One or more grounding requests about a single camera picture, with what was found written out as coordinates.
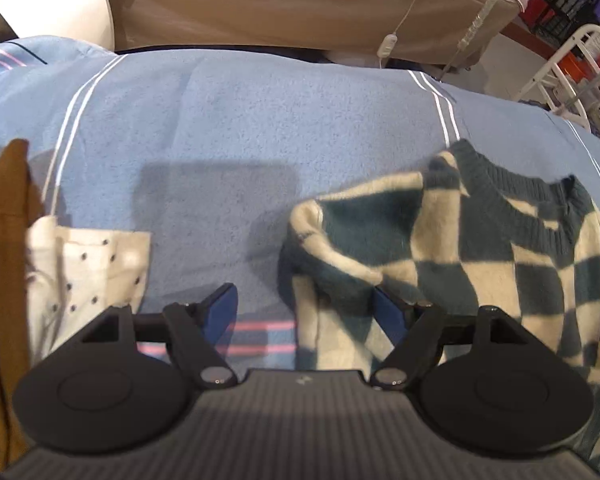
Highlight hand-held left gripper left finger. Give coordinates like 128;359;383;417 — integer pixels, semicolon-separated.
80;282;239;390

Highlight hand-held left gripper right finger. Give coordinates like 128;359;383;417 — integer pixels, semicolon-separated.
370;285;528;390

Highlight teal cream checkered sweater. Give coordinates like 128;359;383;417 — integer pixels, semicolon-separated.
279;139;600;471

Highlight white dotted garment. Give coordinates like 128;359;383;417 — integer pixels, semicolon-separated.
26;215;152;361

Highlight blue striped bed sheet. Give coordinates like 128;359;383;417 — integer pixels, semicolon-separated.
0;35;600;361

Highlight brown garment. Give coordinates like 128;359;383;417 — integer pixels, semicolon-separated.
0;139;46;471

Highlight clear plastic tube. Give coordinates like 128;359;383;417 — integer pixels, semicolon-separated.
440;0;523;78

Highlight beige covered massage bed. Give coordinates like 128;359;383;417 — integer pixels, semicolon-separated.
105;0;528;68

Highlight white metal trolley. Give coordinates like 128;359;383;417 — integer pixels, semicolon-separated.
512;14;600;148

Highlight white cable with switch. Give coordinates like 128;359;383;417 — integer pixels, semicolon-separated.
377;0;441;68

